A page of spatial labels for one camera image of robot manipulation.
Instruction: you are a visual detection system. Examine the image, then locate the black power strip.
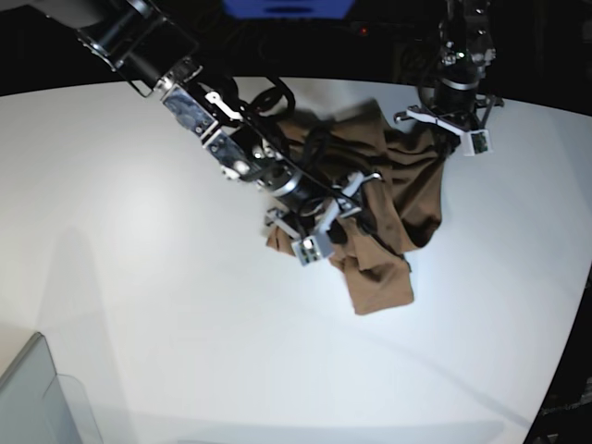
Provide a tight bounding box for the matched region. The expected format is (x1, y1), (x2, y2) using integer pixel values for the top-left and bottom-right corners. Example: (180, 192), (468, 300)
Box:
(348, 21), (438, 41)

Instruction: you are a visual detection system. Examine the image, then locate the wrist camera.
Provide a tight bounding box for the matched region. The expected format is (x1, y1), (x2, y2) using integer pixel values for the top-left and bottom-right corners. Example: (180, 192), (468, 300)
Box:
(291, 232), (334, 266)
(461, 129), (492, 156)

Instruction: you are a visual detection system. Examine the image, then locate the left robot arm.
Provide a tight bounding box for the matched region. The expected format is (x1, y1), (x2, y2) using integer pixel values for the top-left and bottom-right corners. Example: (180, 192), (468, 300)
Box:
(394, 1), (504, 157)

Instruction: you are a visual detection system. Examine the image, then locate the brown t-shirt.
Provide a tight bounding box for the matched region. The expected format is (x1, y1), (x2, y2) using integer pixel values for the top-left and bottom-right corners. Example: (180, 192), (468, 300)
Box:
(280, 101), (447, 315)

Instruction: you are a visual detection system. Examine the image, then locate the blue bin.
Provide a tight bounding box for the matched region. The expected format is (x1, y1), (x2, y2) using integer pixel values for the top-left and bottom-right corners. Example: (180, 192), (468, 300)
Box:
(222, 0), (354, 19)

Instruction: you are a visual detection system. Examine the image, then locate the grey plastic tray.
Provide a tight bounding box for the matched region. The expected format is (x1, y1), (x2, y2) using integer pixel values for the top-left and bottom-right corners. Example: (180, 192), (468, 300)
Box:
(1, 333), (104, 443)

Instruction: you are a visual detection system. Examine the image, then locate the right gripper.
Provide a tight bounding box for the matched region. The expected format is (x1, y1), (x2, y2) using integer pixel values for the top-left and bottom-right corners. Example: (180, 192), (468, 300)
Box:
(265, 171), (382, 245)

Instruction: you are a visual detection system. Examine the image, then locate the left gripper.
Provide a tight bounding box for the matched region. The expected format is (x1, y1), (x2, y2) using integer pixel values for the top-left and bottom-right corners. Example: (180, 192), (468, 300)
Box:
(393, 94), (504, 148)

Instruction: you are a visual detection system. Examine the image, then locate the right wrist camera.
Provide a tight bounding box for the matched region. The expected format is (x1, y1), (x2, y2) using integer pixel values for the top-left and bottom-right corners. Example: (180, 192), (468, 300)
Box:
(291, 232), (334, 266)

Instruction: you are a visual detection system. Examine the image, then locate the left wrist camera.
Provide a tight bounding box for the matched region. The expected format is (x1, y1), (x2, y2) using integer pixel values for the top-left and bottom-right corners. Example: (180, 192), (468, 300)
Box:
(461, 129), (492, 156)

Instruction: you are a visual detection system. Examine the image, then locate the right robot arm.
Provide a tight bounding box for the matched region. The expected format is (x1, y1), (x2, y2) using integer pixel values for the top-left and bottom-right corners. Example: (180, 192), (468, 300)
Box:
(28, 1), (380, 248)

